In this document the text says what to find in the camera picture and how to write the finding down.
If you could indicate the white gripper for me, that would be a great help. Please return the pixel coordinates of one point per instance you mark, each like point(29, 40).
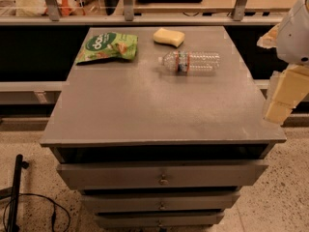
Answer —
point(294, 38)

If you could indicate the clear plastic water bottle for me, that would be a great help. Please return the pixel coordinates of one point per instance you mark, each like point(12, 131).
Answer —
point(190, 62)

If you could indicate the yellow sponge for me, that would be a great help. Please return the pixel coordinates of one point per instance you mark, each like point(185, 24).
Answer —
point(172, 37)

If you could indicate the grey drawer cabinet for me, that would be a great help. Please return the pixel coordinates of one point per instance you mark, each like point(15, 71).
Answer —
point(136, 112)

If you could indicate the green snack bag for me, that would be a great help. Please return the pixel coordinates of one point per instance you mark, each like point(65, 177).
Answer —
point(107, 46)

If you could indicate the middle grey drawer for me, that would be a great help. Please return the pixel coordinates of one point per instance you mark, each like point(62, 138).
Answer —
point(158, 202)

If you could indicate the grey drawer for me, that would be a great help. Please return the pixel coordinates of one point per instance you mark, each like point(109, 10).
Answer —
point(162, 175)
point(158, 202)
point(159, 219)

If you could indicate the top grey drawer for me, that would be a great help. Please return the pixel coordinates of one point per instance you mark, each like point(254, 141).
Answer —
point(162, 175)

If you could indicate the bottom grey drawer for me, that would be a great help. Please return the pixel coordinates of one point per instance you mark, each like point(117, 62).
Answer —
point(159, 219)

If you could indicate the metal railing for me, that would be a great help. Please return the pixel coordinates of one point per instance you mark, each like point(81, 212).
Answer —
point(128, 12)

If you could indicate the black stand pole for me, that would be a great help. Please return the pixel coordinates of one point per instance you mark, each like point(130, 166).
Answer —
point(13, 205)

